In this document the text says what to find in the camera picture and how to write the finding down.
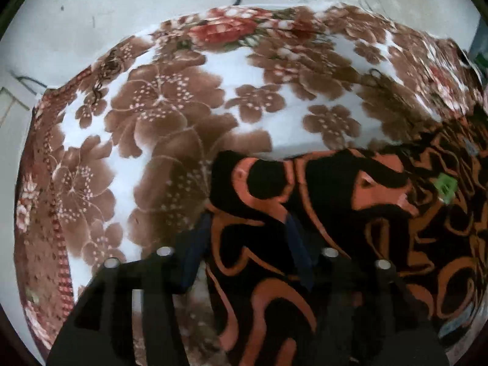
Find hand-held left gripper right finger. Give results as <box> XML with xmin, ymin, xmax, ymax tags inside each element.
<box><xmin>285</xmin><ymin>213</ymin><xmax>451</xmax><ymax>366</ymax></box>

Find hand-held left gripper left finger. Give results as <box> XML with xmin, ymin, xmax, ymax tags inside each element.
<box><xmin>48</xmin><ymin>213</ymin><xmax>213</xmax><ymax>366</ymax></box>

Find floral brown and white blanket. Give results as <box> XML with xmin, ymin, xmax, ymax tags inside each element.
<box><xmin>15</xmin><ymin>2</ymin><xmax>488</xmax><ymax>355</ymax></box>

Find small green square tag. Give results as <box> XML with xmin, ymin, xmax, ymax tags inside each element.
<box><xmin>435</xmin><ymin>173</ymin><xmax>458</xmax><ymax>203</ymax></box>

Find grey-green object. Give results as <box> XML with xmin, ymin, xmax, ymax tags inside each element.
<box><xmin>468</xmin><ymin>17</ymin><xmax>488</xmax><ymax>71</ymax></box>

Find black garment with orange print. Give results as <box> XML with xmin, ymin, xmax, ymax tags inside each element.
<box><xmin>204</xmin><ymin>114</ymin><xmax>488</xmax><ymax>366</ymax></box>

